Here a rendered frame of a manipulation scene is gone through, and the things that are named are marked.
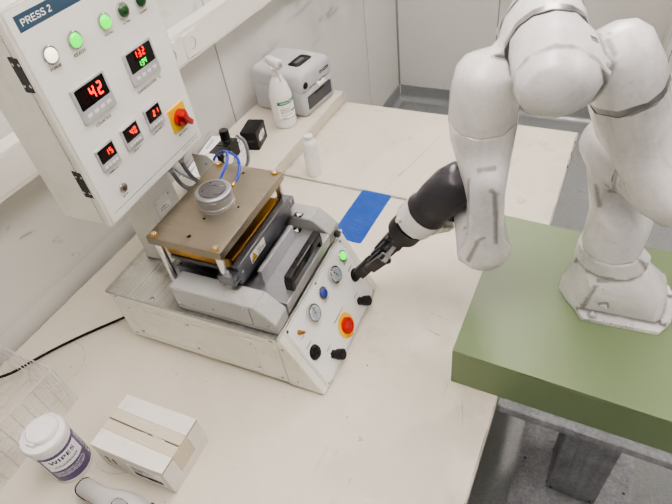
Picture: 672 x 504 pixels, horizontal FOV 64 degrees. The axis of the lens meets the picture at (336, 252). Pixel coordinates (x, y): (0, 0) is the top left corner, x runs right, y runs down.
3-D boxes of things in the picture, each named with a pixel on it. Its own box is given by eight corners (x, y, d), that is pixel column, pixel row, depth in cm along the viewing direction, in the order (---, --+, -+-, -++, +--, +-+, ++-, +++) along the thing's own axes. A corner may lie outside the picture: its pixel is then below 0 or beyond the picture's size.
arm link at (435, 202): (483, 246, 111) (477, 206, 117) (528, 212, 101) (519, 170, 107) (408, 223, 105) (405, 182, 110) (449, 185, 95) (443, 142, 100)
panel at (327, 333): (328, 387, 120) (283, 333, 111) (374, 290, 139) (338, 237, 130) (335, 388, 119) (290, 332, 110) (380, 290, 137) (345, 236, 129)
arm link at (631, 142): (635, 48, 82) (732, 107, 69) (650, 151, 99) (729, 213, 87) (570, 93, 84) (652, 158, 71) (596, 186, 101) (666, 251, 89)
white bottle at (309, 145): (320, 177, 178) (313, 139, 168) (305, 177, 179) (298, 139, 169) (323, 168, 181) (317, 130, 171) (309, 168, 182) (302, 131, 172)
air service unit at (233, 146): (211, 198, 139) (194, 150, 129) (240, 166, 148) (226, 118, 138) (228, 201, 137) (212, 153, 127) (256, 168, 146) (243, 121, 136)
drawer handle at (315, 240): (285, 289, 113) (282, 276, 110) (315, 242, 123) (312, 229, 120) (294, 291, 112) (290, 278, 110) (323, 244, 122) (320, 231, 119)
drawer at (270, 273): (176, 285, 123) (165, 261, 118) (226, 224, 137) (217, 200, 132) (290, 315, 113) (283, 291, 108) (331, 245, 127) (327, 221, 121)
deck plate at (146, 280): (105, 292, 126) (104, 289, 125) (188, 201, 148) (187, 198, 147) (277, 342, 110) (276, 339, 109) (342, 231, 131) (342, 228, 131)
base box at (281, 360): (135, 336, 138) (108, 291, 126) (213, 239, 161) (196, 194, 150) (324, 396, 119) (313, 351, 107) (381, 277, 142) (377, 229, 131)
